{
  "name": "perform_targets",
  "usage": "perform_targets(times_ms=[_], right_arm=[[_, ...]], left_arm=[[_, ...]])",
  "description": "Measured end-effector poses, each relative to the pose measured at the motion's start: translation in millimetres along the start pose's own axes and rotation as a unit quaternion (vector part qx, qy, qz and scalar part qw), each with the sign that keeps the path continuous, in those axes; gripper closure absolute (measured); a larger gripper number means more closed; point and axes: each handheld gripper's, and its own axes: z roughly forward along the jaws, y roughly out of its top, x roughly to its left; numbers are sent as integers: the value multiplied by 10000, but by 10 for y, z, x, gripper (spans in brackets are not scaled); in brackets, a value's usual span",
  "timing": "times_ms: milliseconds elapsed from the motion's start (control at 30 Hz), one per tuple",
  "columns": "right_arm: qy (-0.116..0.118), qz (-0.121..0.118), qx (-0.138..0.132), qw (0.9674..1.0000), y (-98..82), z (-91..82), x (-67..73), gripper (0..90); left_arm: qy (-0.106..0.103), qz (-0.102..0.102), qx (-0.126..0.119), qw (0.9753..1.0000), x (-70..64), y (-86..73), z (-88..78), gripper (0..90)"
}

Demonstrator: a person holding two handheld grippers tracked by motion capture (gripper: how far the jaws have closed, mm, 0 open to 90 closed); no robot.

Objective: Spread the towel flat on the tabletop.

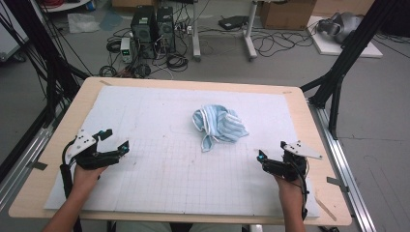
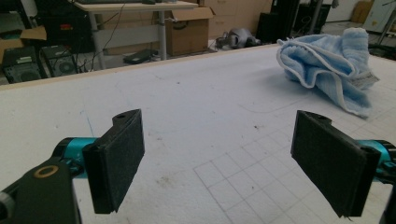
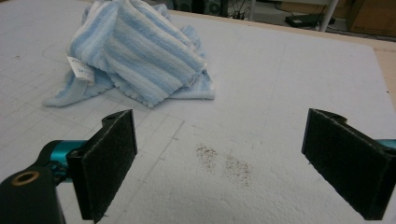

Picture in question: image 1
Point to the person's left hand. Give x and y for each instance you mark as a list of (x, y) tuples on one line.
[(85, 180)]

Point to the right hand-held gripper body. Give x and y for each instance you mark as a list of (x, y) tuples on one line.
[(286, 169)]

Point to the thin wooden stick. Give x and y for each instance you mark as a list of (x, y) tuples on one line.
[(325, 208)]

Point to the white power supply box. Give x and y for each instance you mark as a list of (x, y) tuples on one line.
[(126, 50)]

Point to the grey headset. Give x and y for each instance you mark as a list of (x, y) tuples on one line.
[(341, 25)]

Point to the black flat device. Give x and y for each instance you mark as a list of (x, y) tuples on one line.
[(233, 22)]

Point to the white desk frame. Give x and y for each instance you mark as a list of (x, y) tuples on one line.
[(249, 35)]

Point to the aluminium rail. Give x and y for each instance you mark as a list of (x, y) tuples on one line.
[(341, 161), (22, 167)]

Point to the light blue striped towel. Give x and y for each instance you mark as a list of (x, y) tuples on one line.
[(219, 124)]

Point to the white floor board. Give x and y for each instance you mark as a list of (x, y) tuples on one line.
[(328, 48)]

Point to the brown cardboard box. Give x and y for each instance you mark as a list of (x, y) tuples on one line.
[(286, 14)]

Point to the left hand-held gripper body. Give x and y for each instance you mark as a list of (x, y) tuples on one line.
[(96, 158)]

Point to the person's right hand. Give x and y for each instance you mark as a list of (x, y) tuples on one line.
[(290, 190)]

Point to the wooden table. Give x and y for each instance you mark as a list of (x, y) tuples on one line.
[(69, 129)]

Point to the white foam mat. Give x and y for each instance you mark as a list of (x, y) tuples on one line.
[(161, 112)]

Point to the black metal frame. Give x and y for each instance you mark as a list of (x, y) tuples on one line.
[(48, 58), (351, 48)]

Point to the blue sheet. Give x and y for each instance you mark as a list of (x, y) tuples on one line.
[(111, 21)]

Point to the clear plastic bag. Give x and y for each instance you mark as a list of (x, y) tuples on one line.
[(82, 22)]

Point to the black computer tower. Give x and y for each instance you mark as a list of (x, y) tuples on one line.
[(166, 29), (143, 30)]

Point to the grey tape piece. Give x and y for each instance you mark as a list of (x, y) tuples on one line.
[(336, 183), (38, 166)]

